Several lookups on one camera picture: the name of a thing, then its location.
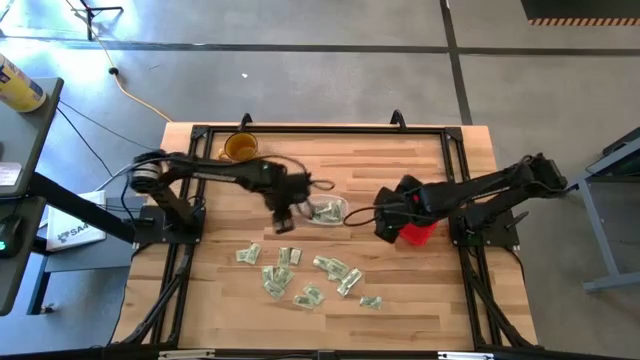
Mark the white cardboard box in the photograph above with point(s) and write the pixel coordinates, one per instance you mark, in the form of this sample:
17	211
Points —
75	222

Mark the white paper label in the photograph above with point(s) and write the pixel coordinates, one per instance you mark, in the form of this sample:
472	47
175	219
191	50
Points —
9	174

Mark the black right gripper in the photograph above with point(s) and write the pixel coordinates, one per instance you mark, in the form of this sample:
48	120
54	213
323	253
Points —
395	210

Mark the red plastic basket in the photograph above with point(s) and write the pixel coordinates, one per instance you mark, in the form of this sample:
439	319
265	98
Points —
417	235

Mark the black yellow striped mat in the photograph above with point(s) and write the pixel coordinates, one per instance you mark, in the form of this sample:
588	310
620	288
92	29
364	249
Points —
580	7

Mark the black desk beam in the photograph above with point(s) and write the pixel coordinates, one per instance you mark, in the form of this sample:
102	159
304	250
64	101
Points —
80	207

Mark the grey desk top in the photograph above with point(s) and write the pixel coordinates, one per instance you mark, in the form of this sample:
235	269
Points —
25	135

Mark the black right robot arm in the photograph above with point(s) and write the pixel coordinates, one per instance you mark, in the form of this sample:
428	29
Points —
475	187

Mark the yellow wipes canister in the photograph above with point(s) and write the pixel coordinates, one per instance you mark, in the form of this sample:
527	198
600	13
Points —
17	85

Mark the yellow ceramic mug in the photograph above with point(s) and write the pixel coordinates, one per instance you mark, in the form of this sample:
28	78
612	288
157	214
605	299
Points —
241	146

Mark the dark desk panel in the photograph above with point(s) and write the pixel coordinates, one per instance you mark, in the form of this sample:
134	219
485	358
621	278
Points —
15	280

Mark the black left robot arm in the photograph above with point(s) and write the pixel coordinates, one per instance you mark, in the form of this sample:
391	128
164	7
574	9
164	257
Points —
220	172

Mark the black tripod stand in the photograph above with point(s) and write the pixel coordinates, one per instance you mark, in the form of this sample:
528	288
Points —
89	20

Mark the clear plastic container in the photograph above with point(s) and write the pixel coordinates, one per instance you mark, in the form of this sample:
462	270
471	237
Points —
345	205

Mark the green white sweetener packet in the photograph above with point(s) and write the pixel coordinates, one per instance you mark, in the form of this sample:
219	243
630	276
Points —
284	276
253	253
349	282
336	209
241	255
333	278
371	302
319	206
284	256
274	289
267	273
338	269
314	293
321	262
324	218
296	255
302	301

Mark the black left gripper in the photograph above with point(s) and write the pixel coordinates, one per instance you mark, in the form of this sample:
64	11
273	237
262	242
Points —
282	192

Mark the silver metal bracket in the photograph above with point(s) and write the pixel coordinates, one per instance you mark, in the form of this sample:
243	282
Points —
465	355
185	354

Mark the black aluminium table frame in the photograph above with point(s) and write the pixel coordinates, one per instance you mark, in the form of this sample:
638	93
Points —
325	129

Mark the grey side table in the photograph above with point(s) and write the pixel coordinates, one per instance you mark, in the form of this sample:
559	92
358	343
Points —
600	235

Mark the black frame hook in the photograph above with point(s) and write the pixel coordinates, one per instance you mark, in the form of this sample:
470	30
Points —
398	118
245	120

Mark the black computer mouse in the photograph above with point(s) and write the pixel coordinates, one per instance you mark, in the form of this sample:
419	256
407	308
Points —
9	236

